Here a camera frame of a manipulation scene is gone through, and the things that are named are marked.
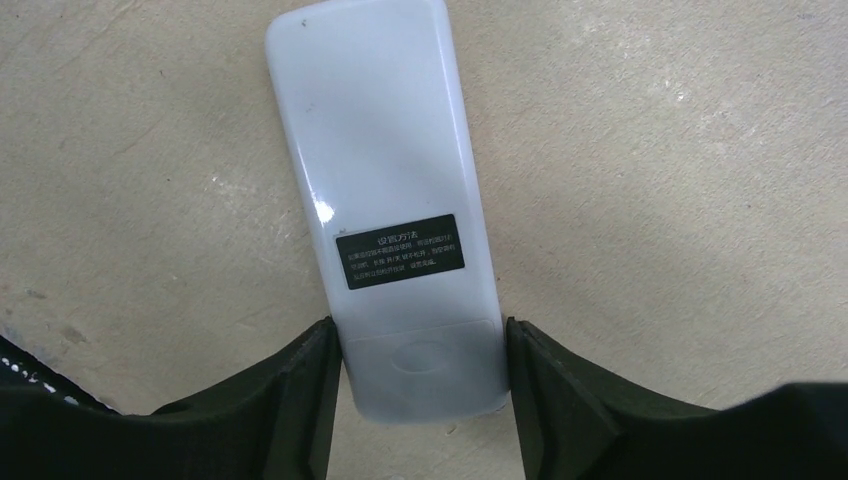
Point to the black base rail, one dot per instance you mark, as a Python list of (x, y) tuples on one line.
[(20, 368)]

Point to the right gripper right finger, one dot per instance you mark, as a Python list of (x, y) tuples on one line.
[(578, 420)]

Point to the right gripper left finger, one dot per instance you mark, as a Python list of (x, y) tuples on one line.
[(273, 420)]

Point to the white red remote control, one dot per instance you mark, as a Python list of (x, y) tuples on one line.
[(373, 113)]

